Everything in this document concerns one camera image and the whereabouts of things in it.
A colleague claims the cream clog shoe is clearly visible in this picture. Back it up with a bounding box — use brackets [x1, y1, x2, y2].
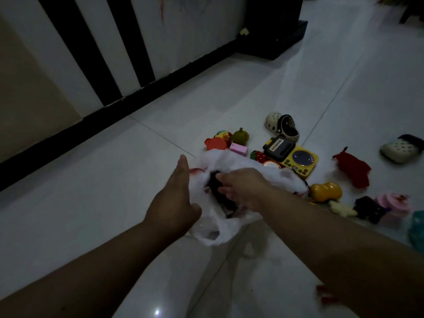
[380, 134, 424, 164]
[265, 111, 300, 142]

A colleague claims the white plastic bag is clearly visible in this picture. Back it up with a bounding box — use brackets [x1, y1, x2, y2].
[185, 148, 310, 247]

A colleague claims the person's right forearm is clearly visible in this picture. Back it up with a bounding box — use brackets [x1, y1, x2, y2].
[257, 187, 424, 318]

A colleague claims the yellow music player toy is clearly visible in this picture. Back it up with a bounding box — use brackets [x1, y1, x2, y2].
[283, 145, 320, 179]

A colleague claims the person's left forearm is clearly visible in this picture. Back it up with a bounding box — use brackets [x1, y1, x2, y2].
[0, 221, 173, 318]

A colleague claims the pink cupcake toy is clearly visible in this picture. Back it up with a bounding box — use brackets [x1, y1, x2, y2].
[376, 192, 411, 227]

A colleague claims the teal perforated catch cup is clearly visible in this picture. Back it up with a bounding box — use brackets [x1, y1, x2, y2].
[408, 211, 424, 254]

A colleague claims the red plush toy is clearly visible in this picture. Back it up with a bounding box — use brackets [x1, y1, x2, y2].
[332, 146, 371, 189]

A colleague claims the black cabinet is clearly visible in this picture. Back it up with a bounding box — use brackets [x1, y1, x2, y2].
[237, 0, 309, 61]

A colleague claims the person's right hand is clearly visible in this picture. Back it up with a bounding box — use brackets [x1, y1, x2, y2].
[216, 167, 271, 212]

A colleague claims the person's left hand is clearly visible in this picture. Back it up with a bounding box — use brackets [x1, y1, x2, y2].
[144, 154, 202, 242]

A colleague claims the dark wooden table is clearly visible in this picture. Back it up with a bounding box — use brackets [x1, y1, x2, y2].
[397, 0, 424, 23]

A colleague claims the black yellow device toy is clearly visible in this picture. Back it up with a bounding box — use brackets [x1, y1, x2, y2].
[262, 135, 296, 162]

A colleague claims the yellow gourd toy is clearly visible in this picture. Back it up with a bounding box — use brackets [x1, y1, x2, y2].
[310, 182, 343, 203]

